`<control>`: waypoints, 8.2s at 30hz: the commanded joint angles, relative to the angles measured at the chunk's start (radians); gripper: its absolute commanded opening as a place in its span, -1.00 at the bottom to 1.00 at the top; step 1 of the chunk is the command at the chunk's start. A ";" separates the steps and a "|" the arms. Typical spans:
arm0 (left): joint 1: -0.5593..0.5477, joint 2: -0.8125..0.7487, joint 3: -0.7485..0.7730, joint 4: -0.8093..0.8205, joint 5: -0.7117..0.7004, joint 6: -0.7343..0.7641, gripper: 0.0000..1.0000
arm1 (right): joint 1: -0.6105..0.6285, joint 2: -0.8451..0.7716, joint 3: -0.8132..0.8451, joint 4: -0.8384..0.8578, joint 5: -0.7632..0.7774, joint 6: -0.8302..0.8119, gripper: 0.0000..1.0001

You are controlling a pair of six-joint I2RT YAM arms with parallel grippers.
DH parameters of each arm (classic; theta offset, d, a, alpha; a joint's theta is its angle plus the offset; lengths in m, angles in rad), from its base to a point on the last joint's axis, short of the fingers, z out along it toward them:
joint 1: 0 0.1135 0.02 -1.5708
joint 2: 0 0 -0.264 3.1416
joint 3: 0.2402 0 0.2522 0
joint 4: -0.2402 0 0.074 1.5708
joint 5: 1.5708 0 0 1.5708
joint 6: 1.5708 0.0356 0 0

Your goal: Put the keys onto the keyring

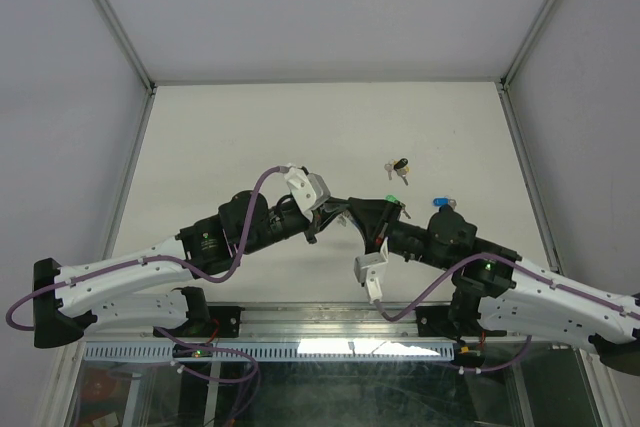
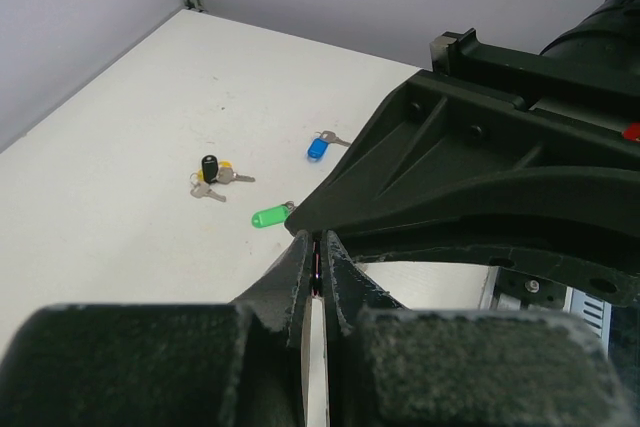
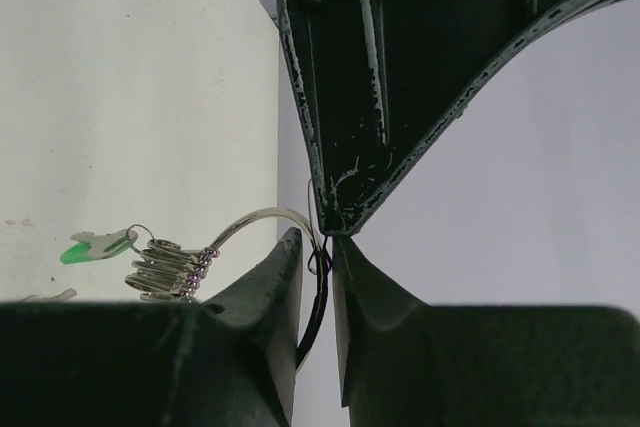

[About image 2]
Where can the yellow black tag key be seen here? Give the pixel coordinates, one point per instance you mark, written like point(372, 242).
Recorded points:
point(212, 173)

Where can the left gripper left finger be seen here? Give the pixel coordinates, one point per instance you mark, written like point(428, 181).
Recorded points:
point(232, 364)

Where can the silver keyring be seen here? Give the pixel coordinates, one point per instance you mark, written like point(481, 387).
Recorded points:
point(316, 281)

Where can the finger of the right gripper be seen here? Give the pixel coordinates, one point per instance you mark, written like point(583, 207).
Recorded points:
point(611, 274)

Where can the grey slotted cable duct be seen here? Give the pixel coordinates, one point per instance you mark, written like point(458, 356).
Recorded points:
point(595, 312)

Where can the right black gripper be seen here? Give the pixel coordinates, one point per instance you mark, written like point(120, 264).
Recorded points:
point(451, 157)

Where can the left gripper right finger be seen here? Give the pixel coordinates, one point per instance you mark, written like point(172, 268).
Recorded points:
point(388, 365)

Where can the green tag key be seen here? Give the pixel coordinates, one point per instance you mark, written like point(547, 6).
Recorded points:
point(273, 215)

